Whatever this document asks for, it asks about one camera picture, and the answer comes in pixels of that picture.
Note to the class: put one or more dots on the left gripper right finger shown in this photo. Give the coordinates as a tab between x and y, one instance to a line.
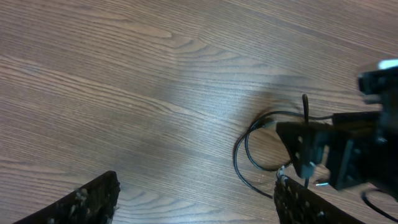
295	204

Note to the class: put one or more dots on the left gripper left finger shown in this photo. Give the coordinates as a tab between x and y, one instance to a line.
92	203

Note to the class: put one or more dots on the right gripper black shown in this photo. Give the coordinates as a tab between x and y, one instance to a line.
359	148

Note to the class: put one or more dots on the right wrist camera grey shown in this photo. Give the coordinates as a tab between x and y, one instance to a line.
375	78

